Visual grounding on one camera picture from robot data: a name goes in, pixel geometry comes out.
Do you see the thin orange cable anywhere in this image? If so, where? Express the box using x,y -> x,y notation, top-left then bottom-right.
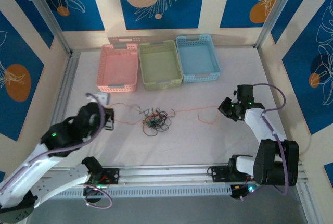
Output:
109,103 -> 220,126

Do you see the thin red cable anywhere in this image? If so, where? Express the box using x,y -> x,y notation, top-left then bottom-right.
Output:
143,111 -> 161,126

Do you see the cable pile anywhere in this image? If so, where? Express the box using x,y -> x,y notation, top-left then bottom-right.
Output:
142,119 -> 172,138

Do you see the blue plastic basket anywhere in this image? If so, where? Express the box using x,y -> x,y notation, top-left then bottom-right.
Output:
175,34 -> 223,83

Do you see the pink plastic basket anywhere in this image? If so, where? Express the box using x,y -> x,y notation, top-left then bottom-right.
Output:
96,43 -> 139,93

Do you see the black electronics box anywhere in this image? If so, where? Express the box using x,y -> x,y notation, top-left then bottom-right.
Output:
82,184 -> 108,204
230,183 -> 259,201

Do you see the green plastic basket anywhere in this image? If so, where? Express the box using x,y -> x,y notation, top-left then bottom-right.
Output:
138,40 -> 184,91

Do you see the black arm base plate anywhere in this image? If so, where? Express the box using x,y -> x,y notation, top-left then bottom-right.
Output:
208,165 -> 230,183
100,168 -> 120,185

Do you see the aluminium side rail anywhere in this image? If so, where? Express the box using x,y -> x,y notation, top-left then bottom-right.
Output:
295,160 -> 315,224
50,49 -> 82,131

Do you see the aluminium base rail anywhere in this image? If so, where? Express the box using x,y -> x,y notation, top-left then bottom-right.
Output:
49,163 -> 305,186

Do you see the slotted grey cable duct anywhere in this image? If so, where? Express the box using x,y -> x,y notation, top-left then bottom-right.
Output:
49,184 -> 233,199

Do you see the aluminium frame post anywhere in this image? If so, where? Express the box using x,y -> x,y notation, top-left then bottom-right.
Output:
19,0 -> 73,56
254,0 -> 305,50

